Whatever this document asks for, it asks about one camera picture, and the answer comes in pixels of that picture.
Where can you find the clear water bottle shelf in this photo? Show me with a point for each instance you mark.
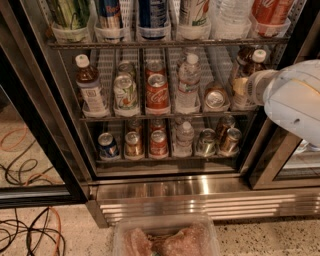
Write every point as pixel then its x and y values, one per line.
pixel 189 75
pixel 232 14

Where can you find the small water bottle bottom shelf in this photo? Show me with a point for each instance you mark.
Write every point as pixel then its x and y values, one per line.
pixel 184 139

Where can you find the clear plastic bin with cloth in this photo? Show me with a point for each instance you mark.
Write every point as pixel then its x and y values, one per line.
pixel 167 235

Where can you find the blue Pepsi can bottom shelf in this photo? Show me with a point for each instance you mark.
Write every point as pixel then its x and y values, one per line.
pixel 107 146

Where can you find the silver green can bottom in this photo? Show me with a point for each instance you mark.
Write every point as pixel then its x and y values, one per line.
pixel 206 143

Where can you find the rear white green can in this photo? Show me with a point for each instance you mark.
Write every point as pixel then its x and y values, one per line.
pixel 126 67

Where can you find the open glass fridge door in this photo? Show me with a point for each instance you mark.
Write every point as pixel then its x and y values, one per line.
pixel 33 170

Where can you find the white floral can top shelf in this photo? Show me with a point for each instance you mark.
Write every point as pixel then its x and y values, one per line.
pixel 193 12

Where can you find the red cola can top shelf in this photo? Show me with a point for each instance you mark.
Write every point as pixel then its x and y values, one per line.
pixel 271 12

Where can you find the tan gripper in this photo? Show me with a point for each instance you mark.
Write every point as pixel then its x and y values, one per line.
pixel 252 87

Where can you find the green can top shelf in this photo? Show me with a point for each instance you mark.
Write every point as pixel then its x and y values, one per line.
pixel 70 14

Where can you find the red can bottom shelf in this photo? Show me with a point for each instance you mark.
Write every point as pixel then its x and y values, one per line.
pixel 158 143

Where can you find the rear gold can bottom right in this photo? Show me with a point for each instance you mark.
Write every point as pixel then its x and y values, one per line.
pixel 225 122

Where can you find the gold can bottom left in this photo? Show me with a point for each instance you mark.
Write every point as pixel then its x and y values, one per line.
pixel 133 144

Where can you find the white green soda can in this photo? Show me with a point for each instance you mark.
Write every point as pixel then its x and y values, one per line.
pixel 125 92

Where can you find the stainless steel fridge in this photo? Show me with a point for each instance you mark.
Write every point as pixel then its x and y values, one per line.
pixel 274 172

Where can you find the red Coca-Cola can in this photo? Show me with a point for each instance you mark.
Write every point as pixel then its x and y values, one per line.
pixel 157 92

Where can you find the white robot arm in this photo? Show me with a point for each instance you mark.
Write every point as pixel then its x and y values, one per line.
pixel 290 97

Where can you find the clear water bottle middle shelf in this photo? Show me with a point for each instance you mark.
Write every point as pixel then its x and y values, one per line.
pixel 189 75

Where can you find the gold can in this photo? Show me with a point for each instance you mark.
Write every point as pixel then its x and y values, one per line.
pixel 230 141
pixel 133 144
pixel 225 122

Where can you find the blue can top shelf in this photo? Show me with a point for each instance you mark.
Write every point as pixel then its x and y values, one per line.
pixel 152 14

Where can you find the rear red cola can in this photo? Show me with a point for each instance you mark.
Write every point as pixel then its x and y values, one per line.
pixel 154 67

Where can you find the clear water bottle top shelf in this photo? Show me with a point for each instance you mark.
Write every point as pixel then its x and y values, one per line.
pixel 232 14

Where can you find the Red Bull can top shelf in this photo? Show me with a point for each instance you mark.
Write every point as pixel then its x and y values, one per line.
pixel 109 14

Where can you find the left tea bottle white cap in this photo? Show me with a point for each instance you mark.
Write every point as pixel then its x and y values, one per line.
pixel 88 81

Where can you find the gold soda can middle shelf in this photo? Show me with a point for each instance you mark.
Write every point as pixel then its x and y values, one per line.
pixel 215 96

